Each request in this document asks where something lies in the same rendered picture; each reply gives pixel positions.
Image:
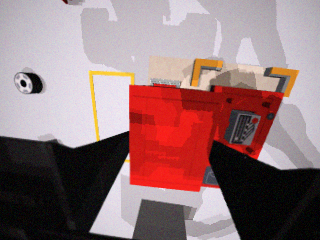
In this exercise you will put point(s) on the black toy car wheel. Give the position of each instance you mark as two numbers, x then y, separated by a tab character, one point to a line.
28	83

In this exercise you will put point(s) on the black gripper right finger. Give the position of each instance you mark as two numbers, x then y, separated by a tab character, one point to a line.
263	201

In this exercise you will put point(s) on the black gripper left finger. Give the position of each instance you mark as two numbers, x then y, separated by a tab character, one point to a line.
82	175

